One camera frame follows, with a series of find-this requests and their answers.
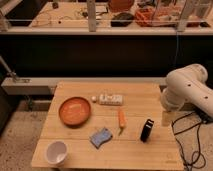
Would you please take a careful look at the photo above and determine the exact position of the black cable on floor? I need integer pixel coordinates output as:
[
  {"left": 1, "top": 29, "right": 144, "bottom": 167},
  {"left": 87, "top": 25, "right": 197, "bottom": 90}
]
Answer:
[{"left": 170, "top": 111, "right": 209, "bottom": 171}]

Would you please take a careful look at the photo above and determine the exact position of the white cup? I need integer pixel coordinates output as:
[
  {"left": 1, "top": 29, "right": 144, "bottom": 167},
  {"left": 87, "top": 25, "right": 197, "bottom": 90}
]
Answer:
[{"left": 45, "top": 141, "right": 67, "bottom": 165}]

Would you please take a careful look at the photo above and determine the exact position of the dark bowl on shelf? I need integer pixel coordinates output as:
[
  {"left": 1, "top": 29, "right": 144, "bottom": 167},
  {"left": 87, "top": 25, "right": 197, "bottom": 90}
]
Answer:
[{"left": 110, "top": 12, "right": 134, "bottom": 27}]

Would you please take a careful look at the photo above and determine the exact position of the orange carrot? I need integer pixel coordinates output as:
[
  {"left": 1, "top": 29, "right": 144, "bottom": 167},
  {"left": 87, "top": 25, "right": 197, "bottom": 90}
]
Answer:
[{"left": 118, "top": 108, "right": 126, "bottom": 135}]

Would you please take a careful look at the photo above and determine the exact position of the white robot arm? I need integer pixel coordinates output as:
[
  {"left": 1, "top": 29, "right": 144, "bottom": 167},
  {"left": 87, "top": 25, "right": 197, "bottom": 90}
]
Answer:
[{"left": 160, "top": 64, "right": 213, "bottom": 118}]

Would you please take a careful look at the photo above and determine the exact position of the white box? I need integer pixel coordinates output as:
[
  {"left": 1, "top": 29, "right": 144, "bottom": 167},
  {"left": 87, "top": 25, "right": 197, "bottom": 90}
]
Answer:
[{"left": 99, "top": 94, "right": 123, "bottom": 106}]

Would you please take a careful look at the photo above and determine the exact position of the orange crate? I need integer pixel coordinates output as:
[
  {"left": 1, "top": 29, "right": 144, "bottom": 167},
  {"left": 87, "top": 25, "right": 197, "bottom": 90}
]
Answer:
[{"left": 134, "top": 7, "right": 201, "bottom": 28}]

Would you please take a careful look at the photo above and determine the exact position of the blue sponge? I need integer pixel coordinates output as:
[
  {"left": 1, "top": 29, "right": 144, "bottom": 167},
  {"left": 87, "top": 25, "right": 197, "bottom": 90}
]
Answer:
[{"left": 90, "top": 128, "right": 113, "bottom": 149}]

